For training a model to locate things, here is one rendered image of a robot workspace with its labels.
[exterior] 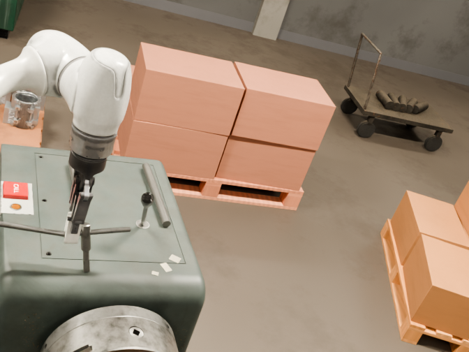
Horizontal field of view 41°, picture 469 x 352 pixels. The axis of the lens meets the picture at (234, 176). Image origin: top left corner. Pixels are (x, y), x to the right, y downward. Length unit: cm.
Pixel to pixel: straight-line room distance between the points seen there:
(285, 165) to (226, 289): 107
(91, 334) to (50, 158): 63
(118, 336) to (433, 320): 262
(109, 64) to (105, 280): 53
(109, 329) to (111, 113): 47
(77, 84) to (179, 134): 271
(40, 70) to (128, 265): 51
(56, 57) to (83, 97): 12
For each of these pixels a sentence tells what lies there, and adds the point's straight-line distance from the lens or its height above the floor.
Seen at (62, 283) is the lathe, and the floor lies 124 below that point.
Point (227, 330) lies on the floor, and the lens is 332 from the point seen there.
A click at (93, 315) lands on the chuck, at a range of 144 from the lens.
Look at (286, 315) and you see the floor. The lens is 356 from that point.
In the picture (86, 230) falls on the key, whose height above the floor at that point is 136.
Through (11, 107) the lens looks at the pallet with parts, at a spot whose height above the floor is 25.
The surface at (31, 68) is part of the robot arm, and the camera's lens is 131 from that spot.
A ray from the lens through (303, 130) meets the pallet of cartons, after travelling 411.
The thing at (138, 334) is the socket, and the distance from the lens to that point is 142.
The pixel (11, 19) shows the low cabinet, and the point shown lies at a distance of 574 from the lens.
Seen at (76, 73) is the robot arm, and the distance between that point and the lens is 125.
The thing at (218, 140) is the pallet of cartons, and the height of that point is 45.
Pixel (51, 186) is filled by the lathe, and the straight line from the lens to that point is 173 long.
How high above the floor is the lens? 223
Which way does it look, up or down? 29 degrees down
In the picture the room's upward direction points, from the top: 20 degrees clockwise
